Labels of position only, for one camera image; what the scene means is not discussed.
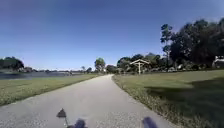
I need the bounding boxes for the single round tree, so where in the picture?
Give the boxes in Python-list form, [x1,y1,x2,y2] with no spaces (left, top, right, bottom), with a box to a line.
[94,57,107,74]

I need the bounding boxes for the pale open shelter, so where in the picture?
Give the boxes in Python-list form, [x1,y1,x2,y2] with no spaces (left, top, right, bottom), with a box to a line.
[129,58,151,75]

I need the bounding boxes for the wide grass field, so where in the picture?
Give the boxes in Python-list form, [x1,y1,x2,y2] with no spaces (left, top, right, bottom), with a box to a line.
[112,69,224,128]

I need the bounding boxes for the robot's own part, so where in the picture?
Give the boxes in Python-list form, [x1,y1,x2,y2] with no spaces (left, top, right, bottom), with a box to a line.
[73,118,87,128]
[141,116,158,128]

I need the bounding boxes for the grass strip beside water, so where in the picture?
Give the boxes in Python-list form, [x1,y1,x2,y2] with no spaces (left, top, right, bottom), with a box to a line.
[0,73,103,108]

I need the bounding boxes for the long row of dark trees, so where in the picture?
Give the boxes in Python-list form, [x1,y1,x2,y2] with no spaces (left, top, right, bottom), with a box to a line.
[116,17,224,73]

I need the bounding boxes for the dark pond water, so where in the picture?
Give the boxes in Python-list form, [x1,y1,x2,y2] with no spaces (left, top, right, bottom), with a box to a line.
[0,71,73,81]

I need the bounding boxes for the clump of trees beyond pond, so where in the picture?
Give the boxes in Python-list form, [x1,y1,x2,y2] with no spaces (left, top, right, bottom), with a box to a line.
[0,56,26,73]

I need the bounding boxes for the pale building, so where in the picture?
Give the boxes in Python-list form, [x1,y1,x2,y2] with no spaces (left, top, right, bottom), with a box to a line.
[211,55,224,70]

